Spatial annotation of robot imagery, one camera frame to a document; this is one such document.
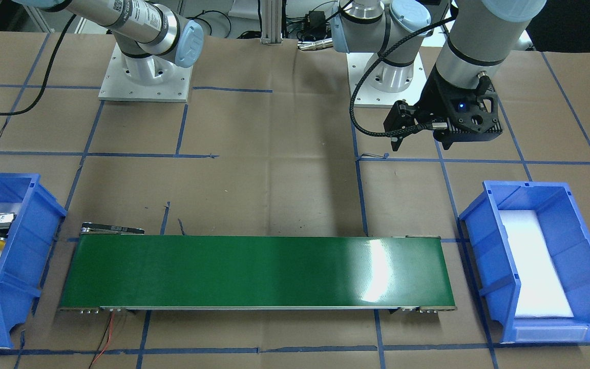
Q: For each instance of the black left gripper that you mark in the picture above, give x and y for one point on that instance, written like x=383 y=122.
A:
x=432 y=102

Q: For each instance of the yellow push button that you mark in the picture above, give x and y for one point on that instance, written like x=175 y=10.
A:
x=6 y=220

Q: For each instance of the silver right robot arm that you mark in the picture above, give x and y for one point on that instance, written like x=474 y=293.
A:
x=142 y=29

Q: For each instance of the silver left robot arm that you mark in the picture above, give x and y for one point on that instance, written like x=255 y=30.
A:
x=483 y=34

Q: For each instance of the blue bin with buttons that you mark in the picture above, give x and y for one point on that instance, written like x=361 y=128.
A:
x=568 y=241

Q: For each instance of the white foam pad source bin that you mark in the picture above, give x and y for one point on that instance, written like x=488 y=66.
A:
x=541 y=293

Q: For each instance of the green conveyor belt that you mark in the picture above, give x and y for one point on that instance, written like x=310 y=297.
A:
x=188 y=272

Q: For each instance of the blue empty destination bin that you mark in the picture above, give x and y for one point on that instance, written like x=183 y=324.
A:
x=28 y=245

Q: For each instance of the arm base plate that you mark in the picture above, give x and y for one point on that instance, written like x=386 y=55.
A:
x=149 y=79
x=386 y=84

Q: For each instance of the aluminium frame post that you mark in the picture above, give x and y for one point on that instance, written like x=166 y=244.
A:
x=272 y=21

